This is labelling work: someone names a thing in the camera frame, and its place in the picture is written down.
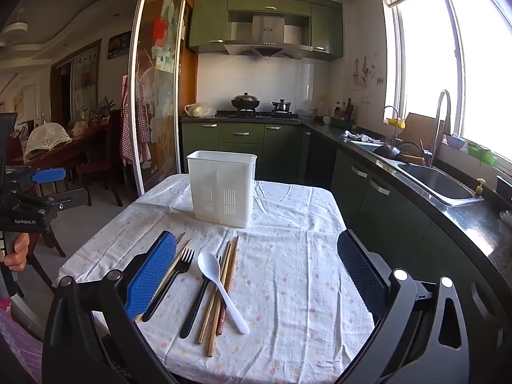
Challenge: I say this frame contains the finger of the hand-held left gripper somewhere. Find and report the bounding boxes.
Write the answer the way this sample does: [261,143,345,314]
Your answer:
[4,167,67,193]
[14,189,89,212]

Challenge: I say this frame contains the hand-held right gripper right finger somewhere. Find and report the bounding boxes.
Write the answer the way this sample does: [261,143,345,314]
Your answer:
[337,229,470,384]

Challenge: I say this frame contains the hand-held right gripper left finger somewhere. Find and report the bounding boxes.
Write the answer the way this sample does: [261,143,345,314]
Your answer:
[42,231,179,384]

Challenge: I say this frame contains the white plastic spoon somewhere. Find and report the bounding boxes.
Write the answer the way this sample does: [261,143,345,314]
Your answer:
[197,250,250,335]

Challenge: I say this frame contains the dark brown wooden chopstick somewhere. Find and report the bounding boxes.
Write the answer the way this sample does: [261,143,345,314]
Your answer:
[216,244,236,336]

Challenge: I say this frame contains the white plastic utensil holder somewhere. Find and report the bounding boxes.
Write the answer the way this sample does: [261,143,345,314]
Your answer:
[187,150,257,228]

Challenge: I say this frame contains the person's left hand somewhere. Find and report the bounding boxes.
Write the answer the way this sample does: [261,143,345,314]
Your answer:
[2,232,30,273]

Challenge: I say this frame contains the red chair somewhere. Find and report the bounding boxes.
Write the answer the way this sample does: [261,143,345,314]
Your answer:
[24,208,67,292]

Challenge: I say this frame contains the white lace food cover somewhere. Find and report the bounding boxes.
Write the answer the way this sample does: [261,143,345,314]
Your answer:
[25,122,73,156]

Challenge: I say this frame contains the wooden dining table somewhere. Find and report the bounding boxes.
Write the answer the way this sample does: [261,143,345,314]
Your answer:
[8,122,121,169]

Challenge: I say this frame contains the dark wooden chair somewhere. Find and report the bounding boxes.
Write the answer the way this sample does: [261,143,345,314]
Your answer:
[78,110,124,206]

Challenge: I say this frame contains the white floral tablecloth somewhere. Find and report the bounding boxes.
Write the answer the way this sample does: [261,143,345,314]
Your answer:
[58,173,377,384]

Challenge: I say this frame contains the red checked apron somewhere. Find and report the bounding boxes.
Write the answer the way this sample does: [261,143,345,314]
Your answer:
[120,74,139,164]

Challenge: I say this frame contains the steel kitchen sink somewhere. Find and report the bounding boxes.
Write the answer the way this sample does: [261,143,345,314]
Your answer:
[394,162,484,207]

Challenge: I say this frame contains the pink patterned clothing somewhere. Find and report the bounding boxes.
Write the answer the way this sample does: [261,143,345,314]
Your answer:
[0,298,44,384]

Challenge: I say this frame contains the dark stone countertop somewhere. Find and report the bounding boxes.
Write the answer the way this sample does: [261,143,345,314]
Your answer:
[181,113,512,284]

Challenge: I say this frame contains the crumpled dish cloth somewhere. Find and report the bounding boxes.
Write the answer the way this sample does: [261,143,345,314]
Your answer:
[341,130,385,145]

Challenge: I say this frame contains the printed sliding glass door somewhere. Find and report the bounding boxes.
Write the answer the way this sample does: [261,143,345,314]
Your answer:
[127,0,187,195]

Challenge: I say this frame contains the green lower kitchen cabinets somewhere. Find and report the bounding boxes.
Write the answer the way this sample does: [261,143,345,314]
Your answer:
[182,122,508,369]

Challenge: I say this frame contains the green kitchen cabinets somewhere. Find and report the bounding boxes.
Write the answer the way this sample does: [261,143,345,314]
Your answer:
[188,0,345,62]
[182,122,508,369]

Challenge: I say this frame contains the brown cutting board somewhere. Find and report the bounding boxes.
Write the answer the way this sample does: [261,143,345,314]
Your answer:
[402,112,438,153]

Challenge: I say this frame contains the group of condiment bottles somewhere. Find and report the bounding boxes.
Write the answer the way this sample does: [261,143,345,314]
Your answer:
[333,98,356,123]

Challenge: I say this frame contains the white plastic bag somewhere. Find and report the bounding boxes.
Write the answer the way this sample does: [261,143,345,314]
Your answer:
[184,103,217,118]

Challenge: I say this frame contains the tall steel faucet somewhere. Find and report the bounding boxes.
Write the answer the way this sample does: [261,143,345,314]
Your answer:
[425,89,452,167]

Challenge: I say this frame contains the black patterned container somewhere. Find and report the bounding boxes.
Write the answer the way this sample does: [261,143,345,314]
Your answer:
[496,174,512,204]

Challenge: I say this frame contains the small curved faucet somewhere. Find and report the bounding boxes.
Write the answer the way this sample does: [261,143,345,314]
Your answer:
[381,105,401,145]

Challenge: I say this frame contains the green plastic bowl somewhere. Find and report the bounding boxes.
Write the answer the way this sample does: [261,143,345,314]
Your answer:
[467,142,497,164]

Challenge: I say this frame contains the gas stove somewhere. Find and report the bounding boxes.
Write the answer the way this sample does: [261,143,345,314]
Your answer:
[228,110,300,120]

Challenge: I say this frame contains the black lidded wok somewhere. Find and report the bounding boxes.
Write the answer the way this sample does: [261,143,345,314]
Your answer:
[231,92,261,112]

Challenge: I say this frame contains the green upper kitchen cabinets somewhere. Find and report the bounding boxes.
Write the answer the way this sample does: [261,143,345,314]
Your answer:
[188,0,345,62]

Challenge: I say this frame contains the kitchen window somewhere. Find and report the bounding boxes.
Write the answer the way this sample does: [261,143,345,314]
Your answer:
[382,0,512,161]

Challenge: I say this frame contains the steel range hood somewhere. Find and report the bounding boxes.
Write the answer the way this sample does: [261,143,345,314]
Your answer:
[224,14,313,59]

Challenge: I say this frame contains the large wall poster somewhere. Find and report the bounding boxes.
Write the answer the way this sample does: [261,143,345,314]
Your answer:
[70,46,100,118]

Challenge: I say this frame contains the black wok with wooden handle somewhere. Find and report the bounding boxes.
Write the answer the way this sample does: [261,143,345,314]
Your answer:
[374,142,425,164]

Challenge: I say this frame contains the small dark wall poster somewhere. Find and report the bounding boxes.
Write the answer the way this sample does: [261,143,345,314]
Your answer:
[108,31,132,59]

